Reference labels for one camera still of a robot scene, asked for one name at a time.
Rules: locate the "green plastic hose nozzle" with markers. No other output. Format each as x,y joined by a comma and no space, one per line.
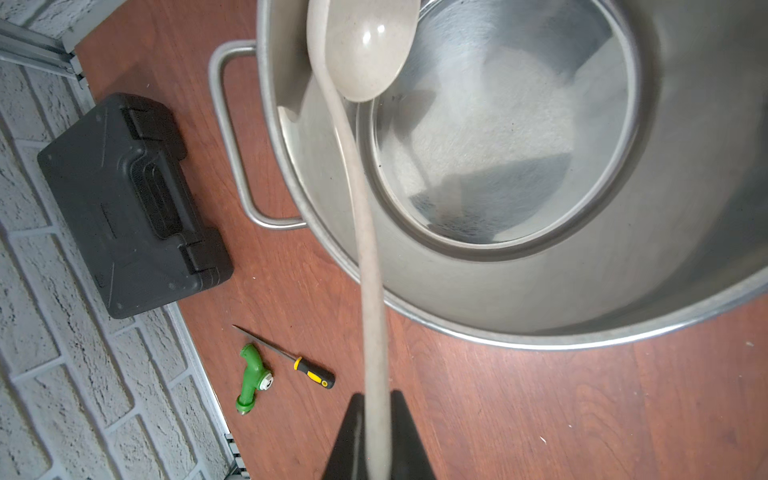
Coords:
256,377

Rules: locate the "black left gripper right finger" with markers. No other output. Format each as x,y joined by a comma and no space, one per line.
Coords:
409,458

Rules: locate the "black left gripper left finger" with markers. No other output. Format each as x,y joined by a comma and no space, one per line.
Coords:
347,458

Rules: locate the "beige plastic ladle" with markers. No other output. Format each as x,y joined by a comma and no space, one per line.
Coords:
357,49

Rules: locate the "aluminium corner post left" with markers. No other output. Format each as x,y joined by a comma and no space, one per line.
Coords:
31,49

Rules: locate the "yellow black screwdriver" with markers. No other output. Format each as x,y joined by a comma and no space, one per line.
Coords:
317,373

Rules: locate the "black plastic tool case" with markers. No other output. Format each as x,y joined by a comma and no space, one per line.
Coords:
116,178

